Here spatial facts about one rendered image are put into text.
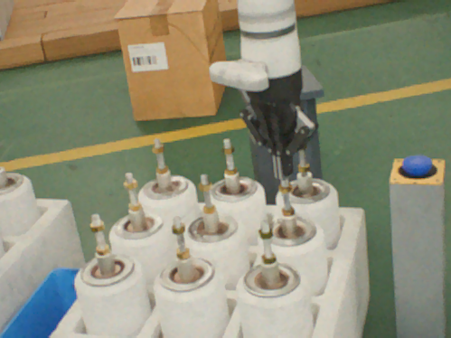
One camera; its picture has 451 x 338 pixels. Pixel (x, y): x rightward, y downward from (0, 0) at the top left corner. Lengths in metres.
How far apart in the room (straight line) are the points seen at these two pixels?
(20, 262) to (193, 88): 0.97
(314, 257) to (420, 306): 0.20
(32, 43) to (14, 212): 1.55
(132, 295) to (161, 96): 1.17
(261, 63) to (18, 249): 0.59
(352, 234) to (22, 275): 0.55
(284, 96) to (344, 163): 0.87
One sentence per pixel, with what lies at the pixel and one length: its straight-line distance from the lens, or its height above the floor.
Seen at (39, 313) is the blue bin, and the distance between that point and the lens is 1.37.
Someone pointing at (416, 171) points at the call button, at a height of 0.32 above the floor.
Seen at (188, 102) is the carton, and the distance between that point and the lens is 2.19.
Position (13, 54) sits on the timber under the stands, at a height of 0.05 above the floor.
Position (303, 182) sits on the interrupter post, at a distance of 1.21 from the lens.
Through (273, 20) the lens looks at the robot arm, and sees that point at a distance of 0.97.
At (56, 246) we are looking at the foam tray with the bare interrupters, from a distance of 1.45.
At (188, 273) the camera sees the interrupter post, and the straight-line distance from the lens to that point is 1.06.
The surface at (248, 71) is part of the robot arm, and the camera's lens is 0.96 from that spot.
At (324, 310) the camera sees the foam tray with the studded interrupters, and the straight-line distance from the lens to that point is 1.09.
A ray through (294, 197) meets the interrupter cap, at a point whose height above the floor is 0.25.
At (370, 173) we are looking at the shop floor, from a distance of 1.80.
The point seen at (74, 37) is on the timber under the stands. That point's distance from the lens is 2.89.
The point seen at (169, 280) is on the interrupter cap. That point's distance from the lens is 1.06.
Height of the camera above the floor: 0.85
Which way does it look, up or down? 27 degrees down
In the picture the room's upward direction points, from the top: 8 degrees counter-clockwise
